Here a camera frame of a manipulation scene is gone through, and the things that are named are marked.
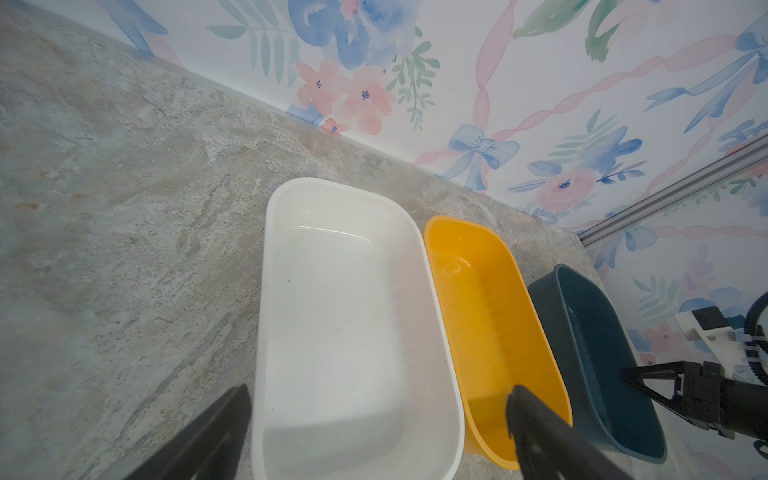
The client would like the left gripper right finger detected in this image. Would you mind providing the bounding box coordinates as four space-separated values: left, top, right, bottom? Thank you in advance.
505 385 629 479

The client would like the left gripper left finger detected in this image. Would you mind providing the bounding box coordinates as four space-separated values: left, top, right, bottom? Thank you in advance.
128 384 252 479

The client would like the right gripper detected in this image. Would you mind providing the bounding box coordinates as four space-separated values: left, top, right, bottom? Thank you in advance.
619 361 735 440

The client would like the dark teal plastic container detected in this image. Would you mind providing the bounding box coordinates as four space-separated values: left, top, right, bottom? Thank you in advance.
528 264 667 464

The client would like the yellow plastic container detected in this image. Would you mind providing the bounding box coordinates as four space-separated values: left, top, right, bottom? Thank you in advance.
424 216 573 470

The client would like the white plastic container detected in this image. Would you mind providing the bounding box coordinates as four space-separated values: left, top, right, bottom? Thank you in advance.
250 178 465 479

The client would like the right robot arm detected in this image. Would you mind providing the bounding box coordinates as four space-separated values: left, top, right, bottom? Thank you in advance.
620 361 767 440

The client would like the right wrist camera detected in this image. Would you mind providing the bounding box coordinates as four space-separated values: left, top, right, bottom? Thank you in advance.
675 306 758 384

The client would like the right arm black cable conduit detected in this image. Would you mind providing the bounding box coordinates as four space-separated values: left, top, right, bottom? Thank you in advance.
743 290 768 386

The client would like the right aluminium corner post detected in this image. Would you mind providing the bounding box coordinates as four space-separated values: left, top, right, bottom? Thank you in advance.
578 136 767 246

